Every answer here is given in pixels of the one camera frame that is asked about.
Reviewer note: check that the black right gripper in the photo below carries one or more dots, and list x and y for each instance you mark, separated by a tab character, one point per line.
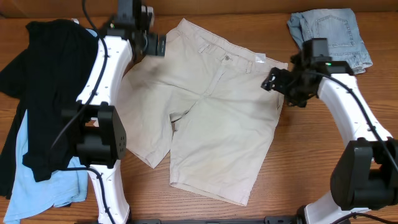
277	78

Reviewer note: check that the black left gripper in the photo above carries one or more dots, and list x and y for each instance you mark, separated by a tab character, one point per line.
160	44

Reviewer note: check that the beige khaki shorts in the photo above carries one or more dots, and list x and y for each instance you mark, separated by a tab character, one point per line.
202	104

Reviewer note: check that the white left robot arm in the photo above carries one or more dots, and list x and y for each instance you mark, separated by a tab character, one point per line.
93	127

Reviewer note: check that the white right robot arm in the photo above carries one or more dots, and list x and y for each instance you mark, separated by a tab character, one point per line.
365	177

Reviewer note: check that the folded light blue jeans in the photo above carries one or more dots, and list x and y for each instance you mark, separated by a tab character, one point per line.
341	30

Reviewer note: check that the black t-shirt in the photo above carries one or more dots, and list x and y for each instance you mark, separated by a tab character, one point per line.
46	77

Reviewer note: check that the light blue t-shirt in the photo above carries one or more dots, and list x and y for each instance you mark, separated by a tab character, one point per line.
30	197

